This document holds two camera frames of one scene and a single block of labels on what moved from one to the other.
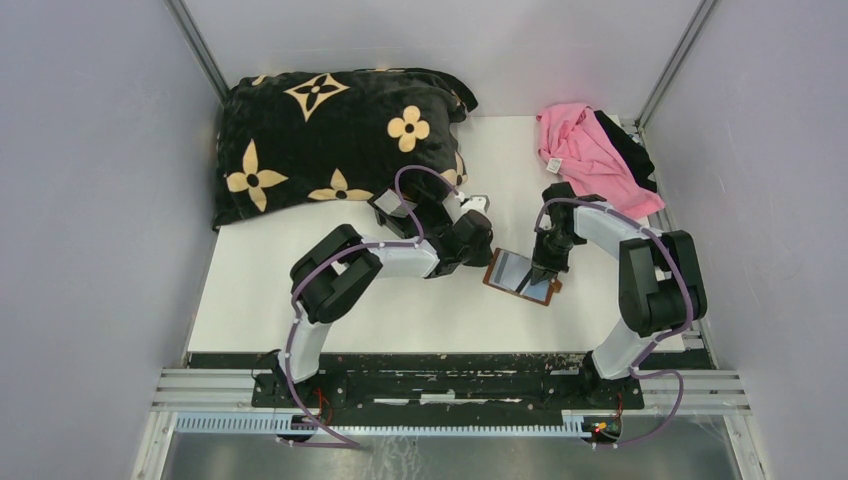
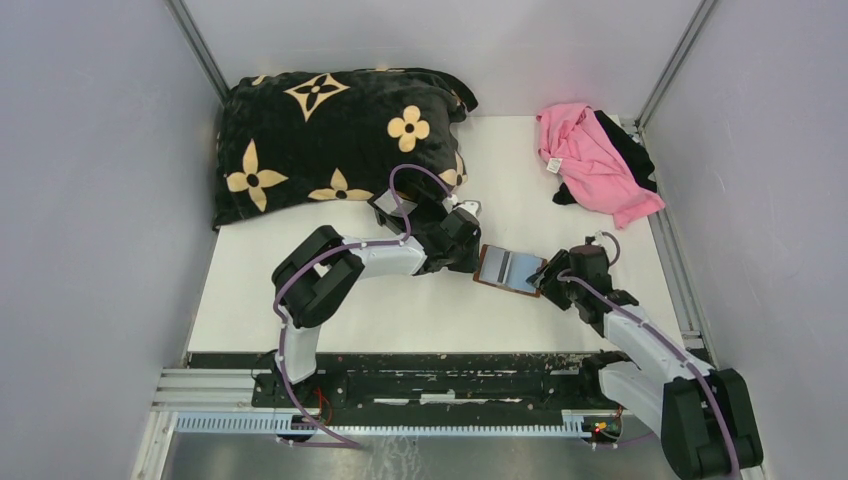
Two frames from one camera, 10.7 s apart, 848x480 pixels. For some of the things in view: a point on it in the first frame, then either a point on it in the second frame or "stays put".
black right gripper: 543,264 -> 546,278
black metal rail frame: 449,380 stays put
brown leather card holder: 512,273 stays put
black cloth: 633,153 stays put
